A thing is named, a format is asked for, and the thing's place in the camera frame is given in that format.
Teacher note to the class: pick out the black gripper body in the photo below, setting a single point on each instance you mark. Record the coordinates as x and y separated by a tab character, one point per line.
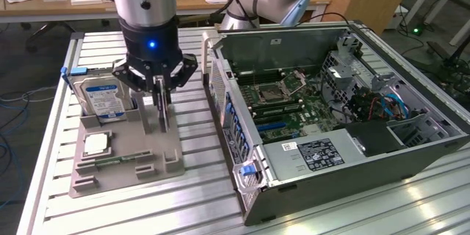
147	34

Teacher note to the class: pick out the green graphics card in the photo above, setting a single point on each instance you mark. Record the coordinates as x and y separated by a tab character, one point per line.
165	122

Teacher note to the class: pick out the hard disk blue label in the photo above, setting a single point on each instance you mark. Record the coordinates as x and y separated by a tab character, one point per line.
103	97

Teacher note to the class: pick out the grey parts rack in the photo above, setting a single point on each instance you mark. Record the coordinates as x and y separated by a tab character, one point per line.
154	141

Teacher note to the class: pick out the CPU socket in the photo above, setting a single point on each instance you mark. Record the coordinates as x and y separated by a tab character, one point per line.
272	93

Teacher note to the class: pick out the silver CPU chip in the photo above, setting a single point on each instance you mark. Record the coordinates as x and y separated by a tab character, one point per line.
97	145

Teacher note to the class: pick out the metal socket cover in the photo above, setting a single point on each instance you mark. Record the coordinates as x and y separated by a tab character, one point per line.
290	81

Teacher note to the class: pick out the loose green RAM stick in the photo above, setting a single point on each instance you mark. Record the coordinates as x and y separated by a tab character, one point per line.
118	159

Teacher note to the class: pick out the black office chair base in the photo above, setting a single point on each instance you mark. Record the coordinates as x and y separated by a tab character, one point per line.
33	45

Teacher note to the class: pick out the blue expansion slot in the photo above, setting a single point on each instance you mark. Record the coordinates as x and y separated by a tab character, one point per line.
273	128

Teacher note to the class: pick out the green motherboard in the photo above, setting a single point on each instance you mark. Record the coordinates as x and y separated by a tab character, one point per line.
312	114

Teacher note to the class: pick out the blue case latch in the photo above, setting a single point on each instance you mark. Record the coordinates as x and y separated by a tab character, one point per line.
246	170

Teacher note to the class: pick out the silver chipset heatsink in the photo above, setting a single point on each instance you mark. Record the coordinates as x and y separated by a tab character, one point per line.
314	129

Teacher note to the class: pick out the grey power supply unit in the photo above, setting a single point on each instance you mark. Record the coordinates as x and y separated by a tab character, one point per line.
294	160

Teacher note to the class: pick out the metal disk bay cage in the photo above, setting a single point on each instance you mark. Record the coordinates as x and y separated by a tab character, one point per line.
341	75

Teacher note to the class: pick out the black open PC case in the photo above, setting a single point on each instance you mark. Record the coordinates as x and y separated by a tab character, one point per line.
330	191

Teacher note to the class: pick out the white box red button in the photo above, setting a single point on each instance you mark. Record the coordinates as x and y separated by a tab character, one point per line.
396	20

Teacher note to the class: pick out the green indicator light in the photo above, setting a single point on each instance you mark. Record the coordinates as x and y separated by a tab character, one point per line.
416	30

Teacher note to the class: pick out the black floor stand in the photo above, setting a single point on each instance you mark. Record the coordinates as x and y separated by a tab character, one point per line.
452	61

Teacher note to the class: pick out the blue disk carrier bracket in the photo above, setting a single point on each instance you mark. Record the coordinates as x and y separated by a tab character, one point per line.
79	70

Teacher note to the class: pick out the white table frame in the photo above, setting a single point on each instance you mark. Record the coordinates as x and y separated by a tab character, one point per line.
459	35

